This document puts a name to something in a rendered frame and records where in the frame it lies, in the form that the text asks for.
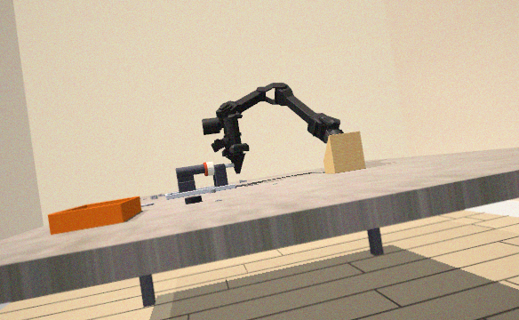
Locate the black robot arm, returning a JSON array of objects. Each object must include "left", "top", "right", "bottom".
[{"left": 202, "top": 83, "right": 344, "bottom": 152}]

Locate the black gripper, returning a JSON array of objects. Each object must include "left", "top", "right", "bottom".
[{"left": 222, "top": 130, "right": 250, "bottom": 174}]

